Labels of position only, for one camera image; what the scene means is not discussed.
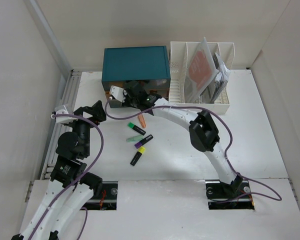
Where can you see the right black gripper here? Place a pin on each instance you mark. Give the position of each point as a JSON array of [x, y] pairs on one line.
[[126, 102]]

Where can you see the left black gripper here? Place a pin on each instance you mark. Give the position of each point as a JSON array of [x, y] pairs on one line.
[[96, 111]]

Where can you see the orange highlighter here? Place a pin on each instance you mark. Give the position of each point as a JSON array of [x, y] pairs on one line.
[[142, 121]]

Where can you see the red booklet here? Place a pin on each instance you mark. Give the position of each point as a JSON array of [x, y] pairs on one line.
[[200, 72]]

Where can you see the grey setup guide manual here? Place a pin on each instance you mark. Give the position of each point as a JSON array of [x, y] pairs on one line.
[[218, 84]]

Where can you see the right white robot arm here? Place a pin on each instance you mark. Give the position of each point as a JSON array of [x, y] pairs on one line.
[[203, 132]]

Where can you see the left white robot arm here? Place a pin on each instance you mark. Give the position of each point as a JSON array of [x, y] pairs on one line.
[[70, 184]]

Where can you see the green cap black highlighter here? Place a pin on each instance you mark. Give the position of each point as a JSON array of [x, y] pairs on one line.
[[136, 128]]

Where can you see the teal desktop drawer cabinet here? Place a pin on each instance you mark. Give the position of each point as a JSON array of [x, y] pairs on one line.
[[148, 65]]

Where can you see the pale green highlighter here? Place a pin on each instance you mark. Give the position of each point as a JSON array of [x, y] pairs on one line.
[[134, 139]]

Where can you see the purple cap black highlighter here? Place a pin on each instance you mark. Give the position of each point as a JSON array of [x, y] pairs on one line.
[[143, 141]]

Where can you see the yellow cap black highlighter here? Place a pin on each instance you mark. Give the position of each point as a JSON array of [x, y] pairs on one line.
[[137, 156]]

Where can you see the white file organizer rack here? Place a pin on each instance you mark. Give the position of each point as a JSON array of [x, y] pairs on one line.
[[181, 53]]

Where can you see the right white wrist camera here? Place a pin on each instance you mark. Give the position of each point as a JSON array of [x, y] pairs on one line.
[[118, 93]]

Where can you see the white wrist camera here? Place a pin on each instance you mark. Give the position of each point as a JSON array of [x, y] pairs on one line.
[[118, 93], [61, 114]]

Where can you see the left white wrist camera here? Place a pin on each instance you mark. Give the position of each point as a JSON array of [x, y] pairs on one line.
[[61, 114]]

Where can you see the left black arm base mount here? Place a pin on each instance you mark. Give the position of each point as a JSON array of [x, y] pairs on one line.
[[106, 200]]

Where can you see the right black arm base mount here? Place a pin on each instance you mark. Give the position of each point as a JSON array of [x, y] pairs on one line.
[[219, 199]]

